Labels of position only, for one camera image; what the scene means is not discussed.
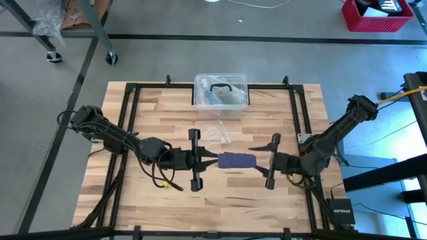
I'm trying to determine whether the black device with white keys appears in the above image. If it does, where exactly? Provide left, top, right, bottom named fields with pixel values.
left=355, top=0, right=405, bottom=16

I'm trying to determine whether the grey metal cart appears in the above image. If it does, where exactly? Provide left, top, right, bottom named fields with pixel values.
left=0, top=0, right=118, bottom=66

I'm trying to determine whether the black metal stand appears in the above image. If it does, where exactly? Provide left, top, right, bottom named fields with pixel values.
left=343, top=71, right=427, bottom=231

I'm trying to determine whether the blue elastic bandage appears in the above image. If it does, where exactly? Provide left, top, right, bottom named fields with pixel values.
left=217, top=151, right=258, bottom=170

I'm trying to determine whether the crumpled clear plastic wrap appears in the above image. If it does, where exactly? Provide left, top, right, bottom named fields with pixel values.
left=32, top=0, right=67, bottom=47

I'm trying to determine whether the black Netgear network switch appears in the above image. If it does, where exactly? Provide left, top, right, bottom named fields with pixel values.
left=326, top=198, right=357, bottom=225

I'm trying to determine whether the thin white cable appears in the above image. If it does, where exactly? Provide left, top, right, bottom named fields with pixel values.
left=226, top=0, right=291, bottom=9

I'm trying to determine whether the brown cardboard sheet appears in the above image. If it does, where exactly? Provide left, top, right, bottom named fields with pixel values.
left=61, top=0, right=111, bottom=30

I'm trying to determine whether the clear plastic storage bin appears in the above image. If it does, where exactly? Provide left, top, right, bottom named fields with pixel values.
left=193, top=73, right=250, bottom=118

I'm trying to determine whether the red plastic crate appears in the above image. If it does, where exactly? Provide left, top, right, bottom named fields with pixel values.
left=341, top=0, right=416, bottom=33

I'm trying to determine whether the yellow cable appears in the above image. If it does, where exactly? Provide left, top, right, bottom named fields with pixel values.
left=376, top=85, right=427, bottom=107

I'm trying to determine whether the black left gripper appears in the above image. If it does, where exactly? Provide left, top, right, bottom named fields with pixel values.
left=165, top=128, right=220, bottom=193

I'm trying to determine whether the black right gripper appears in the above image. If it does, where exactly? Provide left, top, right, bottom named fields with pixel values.
left=248, top=133, right=302, bottom=191

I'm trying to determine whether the clear plastic zip bag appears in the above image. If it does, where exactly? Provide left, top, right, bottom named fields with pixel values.
left=199, top=119, right=232, bottom=146

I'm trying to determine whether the black metal table frame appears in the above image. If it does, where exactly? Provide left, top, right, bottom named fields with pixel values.
left=69, top=75, right=356, bottom=240

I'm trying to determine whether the grey wrapped bundle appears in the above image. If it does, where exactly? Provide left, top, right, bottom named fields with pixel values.
left=218, top=87, right=247, bottom=105

